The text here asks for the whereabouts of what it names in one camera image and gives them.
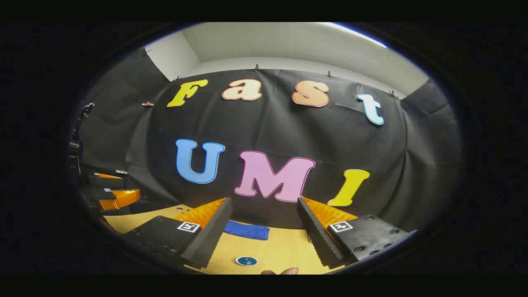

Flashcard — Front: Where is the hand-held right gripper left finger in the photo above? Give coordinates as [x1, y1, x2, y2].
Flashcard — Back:
[123, 197, 233, 271]

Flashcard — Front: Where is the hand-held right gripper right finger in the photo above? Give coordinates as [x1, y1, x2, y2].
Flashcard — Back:
[296, 197, 415, 269]

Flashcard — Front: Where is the blue folded towel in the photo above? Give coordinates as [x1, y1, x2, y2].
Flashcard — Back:
[224, 220, 271, 240]

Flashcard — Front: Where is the black backdrop cloth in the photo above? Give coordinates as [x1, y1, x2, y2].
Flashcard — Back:
[78, 47, 462, 236]

